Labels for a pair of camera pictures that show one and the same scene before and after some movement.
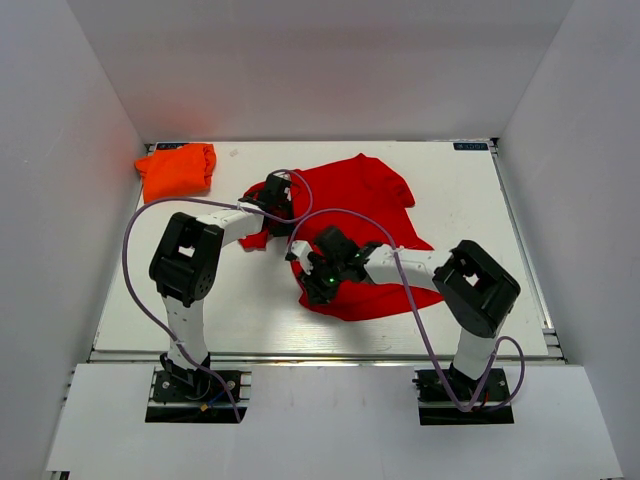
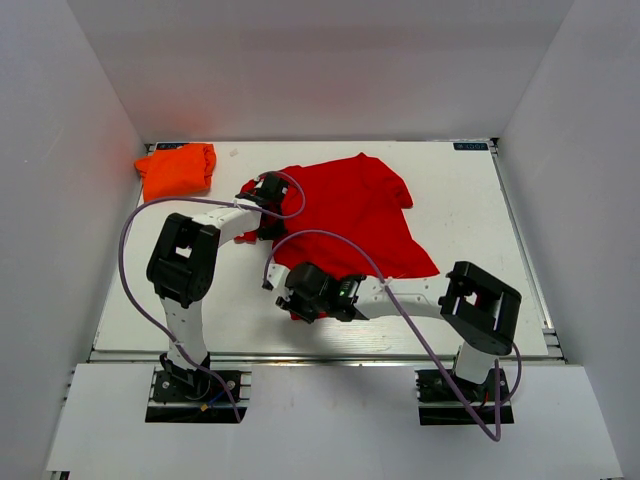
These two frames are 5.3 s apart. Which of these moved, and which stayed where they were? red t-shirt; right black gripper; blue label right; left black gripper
Moved: right black gripper
Stayed: blue label right; red t-shirt; left black gripper
